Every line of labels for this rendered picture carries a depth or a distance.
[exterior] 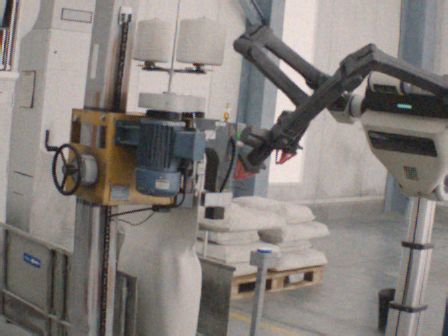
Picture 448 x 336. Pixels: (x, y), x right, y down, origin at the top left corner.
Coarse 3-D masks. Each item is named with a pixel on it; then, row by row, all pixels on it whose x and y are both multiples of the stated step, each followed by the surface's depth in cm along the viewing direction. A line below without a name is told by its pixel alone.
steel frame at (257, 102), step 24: (240, 0) 863; (264, 0) 893; (408, 0) 1132; (432, 0) 1107; (264, 24) 890; (408, 24) 1133; (432, 24) 1112; (264, 48) 892; (408, 48) 1133; (432, 48) 1117; (240, 96) 901; (264, 96) 877; (240, 120) 905; (264, 120) 882; (240, 168) 910; (240, 192) 909; (264, 192) 894; (408, 216) 1107
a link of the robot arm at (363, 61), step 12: (372, 48) 247; (348, 60) 252; (360, 60) 248; (372, 60) 244; (384, 60) 246; (396, 60) 249; (348, 72) 249; (360, 72) 248; (384, 72) 250; (396, 72) 250; (408, 72) 250; (420, 72) 252; (420, 84) 254; (432, 84) 254; (444, 84) 255; (444, 96) 257
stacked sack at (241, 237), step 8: (200, 232) 589; (208, 232) 582; (216, 232) 579; (224, 232) 582; (232, 232) 586; (240, 232) 591; (248, 232) 596; (256, 232) 602; (208, 240) 584; (216, 240) 576; (224, 240) 577; (232, 240) 582; (240, 240) 587; (248, 240) 593; (256, 240) 599
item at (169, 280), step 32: (128, 224) 334; (160, 224) 320; (192, 224) 308; (128, 256) 322; (160, 256) 309; (192, 256) 310; (160, 288) 308; (192, 288) 308; (160, 320) 307; (192, 320) 309
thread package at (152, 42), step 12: (144, 24) 294; (156, 24) 294; (168, 24) 297; (144, 36) 294; (156, 36) 294; (168, 36) 298; (144, 48) 294; (156, 48) 294; (168, 48) 298; (144, 60) 295; (156, 60) 295; (168, 60) 299
